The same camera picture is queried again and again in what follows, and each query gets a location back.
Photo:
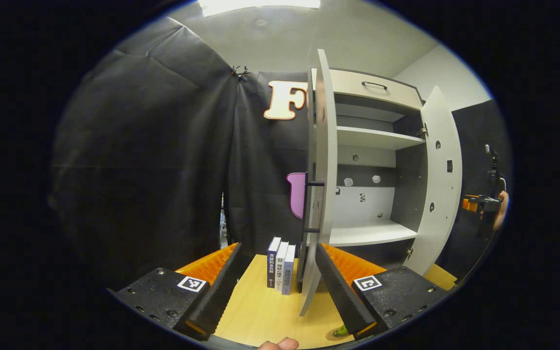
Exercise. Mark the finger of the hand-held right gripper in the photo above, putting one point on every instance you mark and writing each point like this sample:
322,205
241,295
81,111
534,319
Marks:
469,203

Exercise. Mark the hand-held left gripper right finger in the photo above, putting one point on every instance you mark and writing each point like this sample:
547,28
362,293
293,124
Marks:
338,291

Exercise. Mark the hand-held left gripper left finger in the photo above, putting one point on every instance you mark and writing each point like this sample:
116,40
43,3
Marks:
221,291

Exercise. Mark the white cabinet door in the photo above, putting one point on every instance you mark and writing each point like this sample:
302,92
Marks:
327,170
438,184

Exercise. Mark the round wooden coaster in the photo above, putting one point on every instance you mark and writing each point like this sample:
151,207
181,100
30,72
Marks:
332,335

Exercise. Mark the white and grey cabinet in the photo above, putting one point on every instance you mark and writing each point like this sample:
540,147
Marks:
372,233

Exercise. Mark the metal door hinge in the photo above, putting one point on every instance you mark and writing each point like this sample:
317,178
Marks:
423,131

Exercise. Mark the white inner cabinet shelf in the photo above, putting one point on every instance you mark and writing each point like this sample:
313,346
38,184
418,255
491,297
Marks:
372,137

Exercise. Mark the white cabinet drawer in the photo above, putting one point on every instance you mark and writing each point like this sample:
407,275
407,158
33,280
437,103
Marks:
348,85

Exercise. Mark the dark blue book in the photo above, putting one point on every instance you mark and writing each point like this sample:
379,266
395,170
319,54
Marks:
272,262

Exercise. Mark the white book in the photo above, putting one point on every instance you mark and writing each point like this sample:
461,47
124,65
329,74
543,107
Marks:
281,265

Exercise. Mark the black backdrop cloth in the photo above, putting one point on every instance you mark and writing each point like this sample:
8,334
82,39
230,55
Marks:
153,146

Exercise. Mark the ceiling light panel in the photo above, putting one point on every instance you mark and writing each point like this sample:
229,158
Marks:
260,6

